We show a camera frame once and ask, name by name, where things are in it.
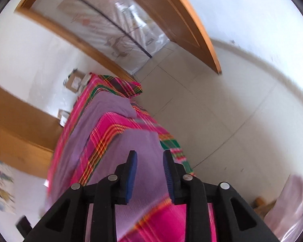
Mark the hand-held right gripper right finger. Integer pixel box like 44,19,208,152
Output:
163,149,281,242

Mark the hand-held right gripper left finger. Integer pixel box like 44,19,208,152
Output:
23,150,138,242

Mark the purple fleece garment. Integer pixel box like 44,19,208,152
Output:
50,92,187,242

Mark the pink plaid blanket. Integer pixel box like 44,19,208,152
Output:
44,72,218,242

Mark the white box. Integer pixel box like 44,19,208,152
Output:
57,108,71,126

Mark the wooden wardrobe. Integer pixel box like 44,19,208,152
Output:
0,81,63,179

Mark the cardboard box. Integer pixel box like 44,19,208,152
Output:
63,68,87,94

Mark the pale pink plastic bag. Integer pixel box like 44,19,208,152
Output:
264,174,303,242

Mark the wooden door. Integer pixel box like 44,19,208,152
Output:
111,0,223,75

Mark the doorway plastic sheet curtain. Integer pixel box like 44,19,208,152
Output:
15,0,171,81

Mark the cartoon children wall sticker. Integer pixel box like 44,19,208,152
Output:
0,156,17,215

